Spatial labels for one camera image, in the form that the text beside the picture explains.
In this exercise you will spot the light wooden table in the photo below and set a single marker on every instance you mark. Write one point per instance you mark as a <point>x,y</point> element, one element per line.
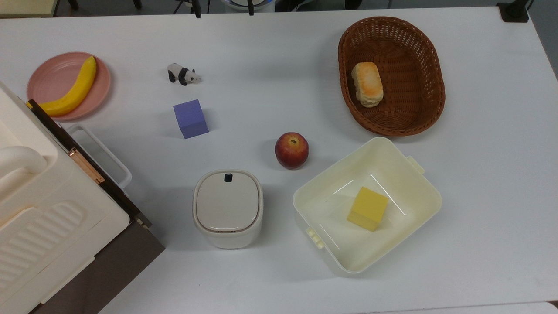
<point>26,6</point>

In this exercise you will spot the red apple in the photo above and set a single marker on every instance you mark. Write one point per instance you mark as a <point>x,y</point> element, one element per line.
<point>291,151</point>

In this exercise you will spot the black tripod legs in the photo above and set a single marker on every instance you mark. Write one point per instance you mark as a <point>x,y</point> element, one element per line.
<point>196,6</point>

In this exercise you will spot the pink plate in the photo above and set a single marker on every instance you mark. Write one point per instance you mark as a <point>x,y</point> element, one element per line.
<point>52,78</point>

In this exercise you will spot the purple cube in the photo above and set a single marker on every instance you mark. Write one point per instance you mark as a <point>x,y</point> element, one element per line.
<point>189,117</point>

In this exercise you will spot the copper cabinet latch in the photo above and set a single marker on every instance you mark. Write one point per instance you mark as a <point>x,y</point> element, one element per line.
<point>87,166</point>

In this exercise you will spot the yellow foam cube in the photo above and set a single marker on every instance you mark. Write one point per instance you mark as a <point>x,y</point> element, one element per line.
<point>368,209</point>

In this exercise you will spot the panda figurine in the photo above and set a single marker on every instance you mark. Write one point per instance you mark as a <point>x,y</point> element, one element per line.
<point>178,72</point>

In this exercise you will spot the small cream lidded trash can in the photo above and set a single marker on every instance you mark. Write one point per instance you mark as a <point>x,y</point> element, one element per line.
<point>226,205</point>

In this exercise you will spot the yellow banana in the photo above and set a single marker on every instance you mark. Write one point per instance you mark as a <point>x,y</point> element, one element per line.
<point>78,89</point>

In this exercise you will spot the toasted bread loaf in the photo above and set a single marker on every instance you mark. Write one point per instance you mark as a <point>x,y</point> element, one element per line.
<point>367,85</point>

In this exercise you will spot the brown wicker basket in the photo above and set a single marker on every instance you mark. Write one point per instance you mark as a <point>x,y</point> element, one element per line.
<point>409,87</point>

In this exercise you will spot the dark brown drawer unit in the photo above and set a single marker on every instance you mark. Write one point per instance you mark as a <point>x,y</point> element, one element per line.
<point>117,261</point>

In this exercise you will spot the white plastic storage box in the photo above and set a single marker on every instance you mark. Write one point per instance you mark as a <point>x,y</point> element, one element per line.
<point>392,174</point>

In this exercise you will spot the black camera pole with base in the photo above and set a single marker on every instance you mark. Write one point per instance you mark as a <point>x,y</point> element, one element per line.
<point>514,13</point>

